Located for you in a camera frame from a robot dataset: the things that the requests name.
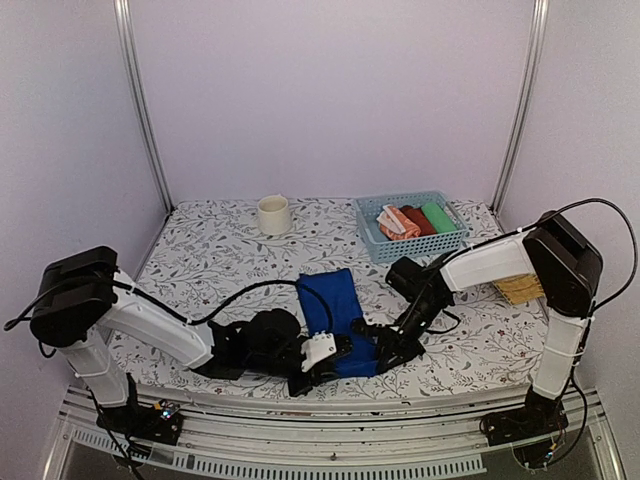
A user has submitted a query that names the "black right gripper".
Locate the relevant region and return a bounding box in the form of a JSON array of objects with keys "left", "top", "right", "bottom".
[{"left": 374, "top": 296, "right": 449, "bottom": 373}]

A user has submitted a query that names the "blue towel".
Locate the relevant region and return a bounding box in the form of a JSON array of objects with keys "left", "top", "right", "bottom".
[{"left": 296, "top": 269, "right": 377, "bottom": 378}]

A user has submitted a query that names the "light blue plastic basket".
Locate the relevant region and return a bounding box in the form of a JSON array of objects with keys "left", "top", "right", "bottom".
[{"left": 353, "top": 190, "right": 469, "bottom": 263}]

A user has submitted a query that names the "orange bunny pattern towel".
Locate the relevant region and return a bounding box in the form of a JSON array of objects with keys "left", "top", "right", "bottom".
[{"left": 376, "top": 205, "right": 421, "bottom": 241}]

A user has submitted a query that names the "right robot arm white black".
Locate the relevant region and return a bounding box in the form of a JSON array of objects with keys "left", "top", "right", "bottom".
[{"left": 377, "top": 211, "right": 604, "bottom": 436}]

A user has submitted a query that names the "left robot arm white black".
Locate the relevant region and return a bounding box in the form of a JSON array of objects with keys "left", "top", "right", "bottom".
[{"left": 26, "top": 246, "right": 353, "bottom": 434}]

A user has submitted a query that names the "green rolled towel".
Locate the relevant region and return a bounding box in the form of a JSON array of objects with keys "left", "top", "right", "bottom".
[{"left": 421, "top": 202, "right": 458, "bottom": 234}]

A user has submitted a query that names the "yellow bamboo tray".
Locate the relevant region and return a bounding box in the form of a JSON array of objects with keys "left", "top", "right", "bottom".
[{"left": 493, "top": 274, "right": 545, "bottom": 305}]

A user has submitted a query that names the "cream ceramic cup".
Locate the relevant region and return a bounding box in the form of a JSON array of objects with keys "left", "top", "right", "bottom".
[{"left": 257, "top": 195, "right": 292, "bottom": 235}]

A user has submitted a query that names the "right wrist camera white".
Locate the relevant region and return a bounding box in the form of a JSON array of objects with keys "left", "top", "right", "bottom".
[{"left": 351, "top": 318, "right": 397, "bottom": 344}]

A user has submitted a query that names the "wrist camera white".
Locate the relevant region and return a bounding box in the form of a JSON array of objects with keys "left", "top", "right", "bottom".
[
  {"left": 351, "top": 318, "right": 397, "bottom": 344},
  {"left": 300, "top": 332, "right": 337, "bottom": 373}
]

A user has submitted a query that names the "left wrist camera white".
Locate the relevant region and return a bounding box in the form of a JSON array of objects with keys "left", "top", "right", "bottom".
[{"left": 300, "top": 332, "right": 337, "bottom": 373}]

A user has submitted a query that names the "front aluminium rail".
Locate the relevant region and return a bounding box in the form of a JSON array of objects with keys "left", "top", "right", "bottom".
[{"left": 40, "top": 385, "right": 631, "bottom": 479}]

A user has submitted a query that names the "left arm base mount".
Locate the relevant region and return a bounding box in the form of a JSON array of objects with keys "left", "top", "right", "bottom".
[{"left": 97, "top": 399, "right": 184, "bottom": 446}]

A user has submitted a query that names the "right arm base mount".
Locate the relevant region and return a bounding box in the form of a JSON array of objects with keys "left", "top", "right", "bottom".
[{"left": 479, "top": 390, "right": 569, "bottom": 446}]

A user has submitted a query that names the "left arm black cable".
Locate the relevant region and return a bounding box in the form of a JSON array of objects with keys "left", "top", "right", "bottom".
[{"left": 3, "top": 277, "right": 334, "bottom": 359}]

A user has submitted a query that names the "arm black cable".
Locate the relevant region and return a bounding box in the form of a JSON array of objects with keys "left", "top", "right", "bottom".
[
  {"left": 394, "top": 197, "right": 640, "bottom": 336},
  {"left": 3, "top": 277, "right": 334, "bottom": 359}
]

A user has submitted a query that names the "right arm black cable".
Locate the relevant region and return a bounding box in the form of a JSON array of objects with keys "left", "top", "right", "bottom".
[{"left": 394, "top": 197, "right": 640, "bottom": 336}]

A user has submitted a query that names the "right aluminium frame post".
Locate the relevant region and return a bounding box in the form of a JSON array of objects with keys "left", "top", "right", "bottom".
[{"left": 490, "top": 0, "right": 549, "bottom": 215}]

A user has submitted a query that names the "aluminium frame post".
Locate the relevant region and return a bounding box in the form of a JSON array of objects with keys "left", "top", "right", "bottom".
[
  {"left": 113, "top": 0, "right": 175, "bottom": 215},
  {"left": 490, "top": 0, "right": 549, "bottom": 215}
]

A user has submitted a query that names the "left aluminium frame post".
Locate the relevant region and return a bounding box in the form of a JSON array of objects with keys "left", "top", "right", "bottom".
[{"left": 113, "top": 0, "right": 175, "bottom": 215}]

